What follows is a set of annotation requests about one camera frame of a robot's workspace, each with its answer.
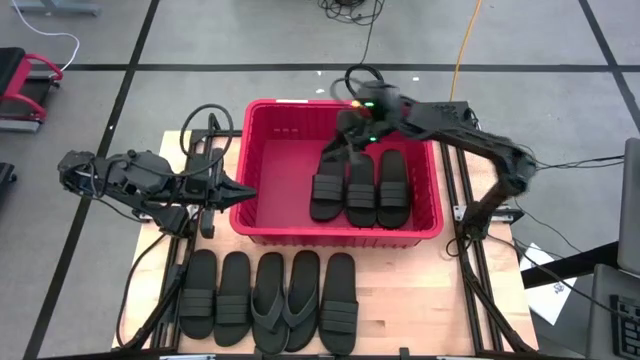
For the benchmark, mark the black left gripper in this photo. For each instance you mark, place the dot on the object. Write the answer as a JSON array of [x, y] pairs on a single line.
[[205, 189]]

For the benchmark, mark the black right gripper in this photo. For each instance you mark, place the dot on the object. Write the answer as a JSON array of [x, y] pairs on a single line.
[[372, 117]]

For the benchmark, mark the black flip-flop ridged sole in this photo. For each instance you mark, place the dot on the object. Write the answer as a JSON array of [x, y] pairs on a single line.
[[303, 300]]

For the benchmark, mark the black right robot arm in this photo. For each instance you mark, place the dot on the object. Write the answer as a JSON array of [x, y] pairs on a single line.
[[490, 145]]

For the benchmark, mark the black table edge rail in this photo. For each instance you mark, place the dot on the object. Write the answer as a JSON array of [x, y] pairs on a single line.
[[300, 357]]

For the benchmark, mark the black keyboard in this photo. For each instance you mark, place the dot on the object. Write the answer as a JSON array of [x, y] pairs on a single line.
[[627, 325]]

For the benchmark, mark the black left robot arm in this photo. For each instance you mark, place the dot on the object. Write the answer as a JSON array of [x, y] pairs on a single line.
[[140, 175]]

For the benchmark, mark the red and black cart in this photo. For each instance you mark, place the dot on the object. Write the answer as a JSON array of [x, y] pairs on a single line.
[[20, 85]]

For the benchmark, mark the black caster base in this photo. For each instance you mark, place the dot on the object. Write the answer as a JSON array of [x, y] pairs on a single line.
[[5, 175]]

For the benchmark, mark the grey laptop lid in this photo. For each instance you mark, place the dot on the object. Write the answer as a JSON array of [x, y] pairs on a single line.
[[631, 210]]

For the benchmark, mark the white paper sheet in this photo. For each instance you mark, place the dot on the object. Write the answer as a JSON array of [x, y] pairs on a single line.
[[550, 300]]

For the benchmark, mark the grey desk foot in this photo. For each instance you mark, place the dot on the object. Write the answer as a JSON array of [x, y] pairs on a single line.
[[55, 6]]

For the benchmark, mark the large red plastic bin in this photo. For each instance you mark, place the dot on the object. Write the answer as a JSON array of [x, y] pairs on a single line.
[[285, 165]]

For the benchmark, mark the black banded slide sandal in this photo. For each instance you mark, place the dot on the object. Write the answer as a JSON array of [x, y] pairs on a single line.
[[361, 195], [233, 310], [394, 190], [327, 195], [339, 310], [198, 300]]

